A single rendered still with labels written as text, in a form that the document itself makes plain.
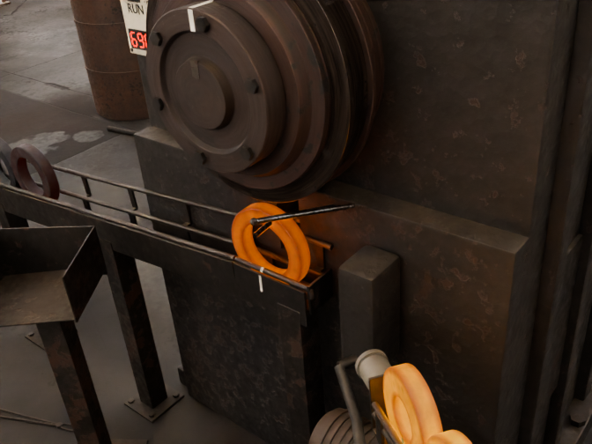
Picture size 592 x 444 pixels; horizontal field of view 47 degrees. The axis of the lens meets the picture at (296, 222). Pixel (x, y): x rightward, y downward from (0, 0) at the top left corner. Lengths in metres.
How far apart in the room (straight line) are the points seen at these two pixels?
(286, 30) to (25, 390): 1.63
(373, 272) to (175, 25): 0.53
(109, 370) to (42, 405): 0.22
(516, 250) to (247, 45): 0.53
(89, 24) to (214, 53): 3.03
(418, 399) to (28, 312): 0.94
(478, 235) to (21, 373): 1.69
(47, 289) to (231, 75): 0.79
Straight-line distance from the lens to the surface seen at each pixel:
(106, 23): 4.06
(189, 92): 1.15
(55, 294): 1.64
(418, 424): 1.00
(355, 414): 1.26
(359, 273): 1.20
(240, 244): 1.41
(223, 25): 1.06
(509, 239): 1.17
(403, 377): 1.02
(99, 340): 2.46
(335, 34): 1.03
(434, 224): 1.20
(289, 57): 1.05
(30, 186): 2.12
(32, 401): 2.32
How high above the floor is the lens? 1.49
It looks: 31 degrees down
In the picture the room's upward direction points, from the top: 5 degrees counter-clockwise
